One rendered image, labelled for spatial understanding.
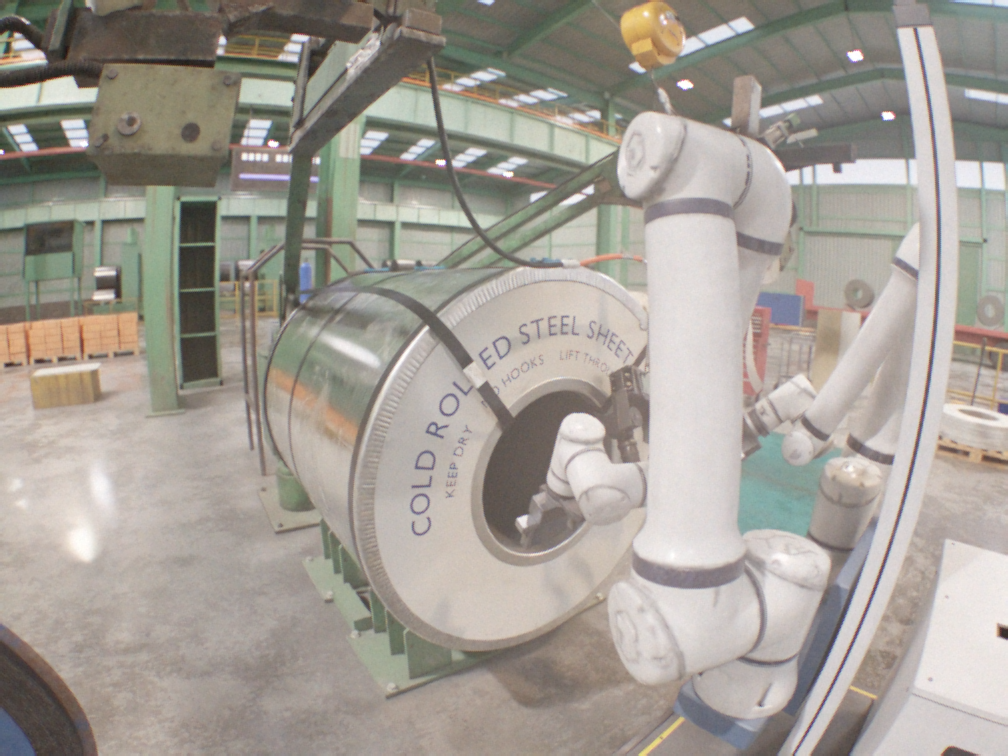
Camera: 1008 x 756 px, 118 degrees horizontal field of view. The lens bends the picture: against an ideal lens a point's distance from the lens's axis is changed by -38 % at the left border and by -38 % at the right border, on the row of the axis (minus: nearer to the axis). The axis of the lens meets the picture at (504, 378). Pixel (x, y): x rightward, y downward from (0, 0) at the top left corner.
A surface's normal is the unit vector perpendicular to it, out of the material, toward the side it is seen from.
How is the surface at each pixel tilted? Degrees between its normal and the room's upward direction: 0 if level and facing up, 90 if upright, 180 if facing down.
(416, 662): 90
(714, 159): 81
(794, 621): 89
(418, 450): 90
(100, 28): 90
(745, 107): 75
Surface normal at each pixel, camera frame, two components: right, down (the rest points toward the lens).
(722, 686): -0.78, -0.29
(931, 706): -0.78, 0.09
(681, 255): -0.59, 0.02
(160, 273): 0.59, 0.17
